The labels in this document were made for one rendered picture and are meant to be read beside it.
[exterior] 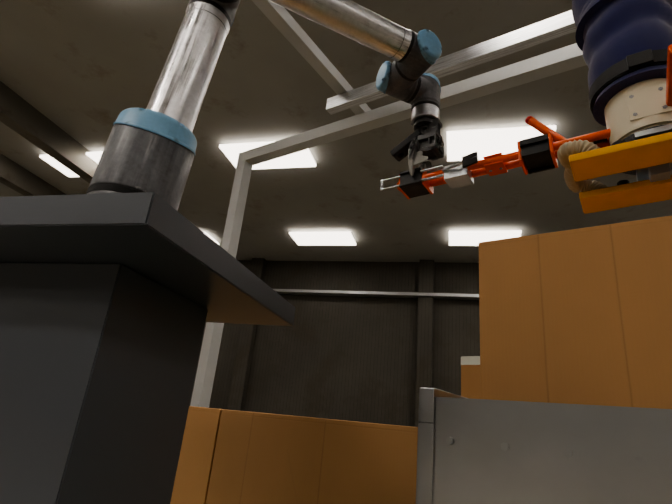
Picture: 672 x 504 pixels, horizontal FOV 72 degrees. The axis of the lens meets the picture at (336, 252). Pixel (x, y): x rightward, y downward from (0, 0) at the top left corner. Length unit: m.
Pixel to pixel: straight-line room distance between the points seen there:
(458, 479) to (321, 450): 0.41
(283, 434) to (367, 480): 0.26
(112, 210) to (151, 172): 0.30
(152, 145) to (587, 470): 0.85
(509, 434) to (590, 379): 0.22
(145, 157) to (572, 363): 0.85
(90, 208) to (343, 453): 0.79
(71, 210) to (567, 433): 0.74
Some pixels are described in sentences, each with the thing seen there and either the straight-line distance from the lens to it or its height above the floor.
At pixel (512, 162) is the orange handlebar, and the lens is 1.39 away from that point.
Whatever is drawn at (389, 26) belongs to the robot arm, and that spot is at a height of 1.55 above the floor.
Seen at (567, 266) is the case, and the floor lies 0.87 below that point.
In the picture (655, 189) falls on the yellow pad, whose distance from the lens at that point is 1.37.
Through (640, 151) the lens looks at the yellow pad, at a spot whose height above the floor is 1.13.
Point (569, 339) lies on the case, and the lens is 0.99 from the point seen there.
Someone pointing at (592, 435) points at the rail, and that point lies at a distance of 0.82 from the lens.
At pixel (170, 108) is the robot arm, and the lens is 1.15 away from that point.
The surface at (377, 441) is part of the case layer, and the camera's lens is 1.09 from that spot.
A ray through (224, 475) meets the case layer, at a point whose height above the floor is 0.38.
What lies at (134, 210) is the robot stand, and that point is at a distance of 0.55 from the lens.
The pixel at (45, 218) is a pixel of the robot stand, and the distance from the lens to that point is 0.62.
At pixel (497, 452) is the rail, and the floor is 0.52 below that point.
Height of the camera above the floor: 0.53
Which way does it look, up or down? 20 degrees up
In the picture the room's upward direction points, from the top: 6 degrees clockwise
